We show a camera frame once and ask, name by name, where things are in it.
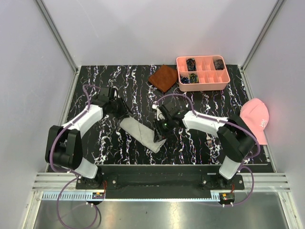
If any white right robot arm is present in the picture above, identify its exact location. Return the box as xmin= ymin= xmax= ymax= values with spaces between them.
xmin=153 ymin=103 xmax=257 ymax=189

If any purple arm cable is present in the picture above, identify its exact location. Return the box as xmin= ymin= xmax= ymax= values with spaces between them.
xmin=49 ymin=84 xmax=105 ymax=227
xmin=152 ymin=93 xmax=261 ymax=207

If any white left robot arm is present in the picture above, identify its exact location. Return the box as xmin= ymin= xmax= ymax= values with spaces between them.
xmin=45 ymin=84 xmax=131 ymax=189

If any aluminium frame rail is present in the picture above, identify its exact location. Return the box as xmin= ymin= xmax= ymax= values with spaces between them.
xmin=32 ymin=173 xmax=290 ymax=192

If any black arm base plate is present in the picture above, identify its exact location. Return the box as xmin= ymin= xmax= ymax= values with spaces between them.
xmin=76 ymin=173 xmax=245 ymax=190

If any blue patterned item in tray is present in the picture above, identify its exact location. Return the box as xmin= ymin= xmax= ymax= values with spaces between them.
xmin=180 ymin=76 xmax=190 ymax=84

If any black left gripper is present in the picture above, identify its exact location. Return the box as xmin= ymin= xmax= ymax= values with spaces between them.
xmin=109 ymin=96 xmax=133 ymax=120

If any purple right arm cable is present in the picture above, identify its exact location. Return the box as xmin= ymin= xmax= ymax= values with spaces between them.
xmin=152 ymin=93 xmax=261 ymax=207

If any pink compartment organizer tray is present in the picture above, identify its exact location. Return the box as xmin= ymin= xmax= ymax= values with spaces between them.
xmin=176 ymin=55 xmax=231 ymax=92

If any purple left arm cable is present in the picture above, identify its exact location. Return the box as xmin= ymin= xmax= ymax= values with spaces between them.
xmin=49 ymin=84 xmax=105 ymax=227

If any dark patterned item in tray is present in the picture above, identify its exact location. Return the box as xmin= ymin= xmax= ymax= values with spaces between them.
xmin=213 ymin=59 xmax=225 ymax=71

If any pink baseball cap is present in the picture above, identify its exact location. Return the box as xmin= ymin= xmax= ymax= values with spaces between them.
xmin=240 ymin=98 xmax=269 ymax=145

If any grey cloth napkin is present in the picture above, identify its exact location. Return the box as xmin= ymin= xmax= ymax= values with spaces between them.
xmin=120 ymin=117 xmax=166 ymax=153

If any colourful item in tray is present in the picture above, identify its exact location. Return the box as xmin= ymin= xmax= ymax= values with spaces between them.
xmin=189 ymin=73 xmax=199 ymax=83

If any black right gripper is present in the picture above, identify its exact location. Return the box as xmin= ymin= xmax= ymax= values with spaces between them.
xmin=152 ymin=117 xmax=174 ymax=143

